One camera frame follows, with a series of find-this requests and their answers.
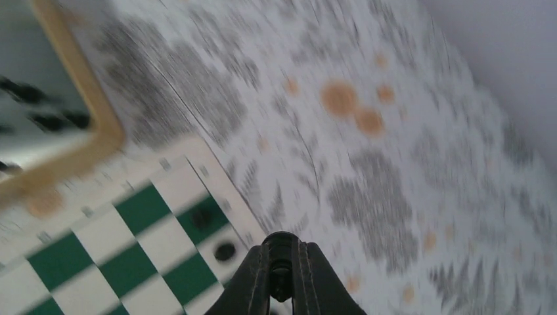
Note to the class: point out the floral patterned table mat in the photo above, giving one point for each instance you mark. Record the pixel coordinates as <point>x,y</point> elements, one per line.
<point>353,124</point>

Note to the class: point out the black chess piece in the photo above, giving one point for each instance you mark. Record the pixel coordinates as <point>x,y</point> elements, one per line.
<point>280,245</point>

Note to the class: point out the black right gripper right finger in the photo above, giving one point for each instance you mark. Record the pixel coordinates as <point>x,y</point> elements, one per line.
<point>316,287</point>

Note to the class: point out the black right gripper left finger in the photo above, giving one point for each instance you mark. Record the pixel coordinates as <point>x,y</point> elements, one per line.
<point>248,291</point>

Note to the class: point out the green white chess board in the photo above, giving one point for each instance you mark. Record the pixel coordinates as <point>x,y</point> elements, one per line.
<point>164,237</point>

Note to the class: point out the gold metal tin box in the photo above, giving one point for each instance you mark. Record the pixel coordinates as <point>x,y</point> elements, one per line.
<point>56,120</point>

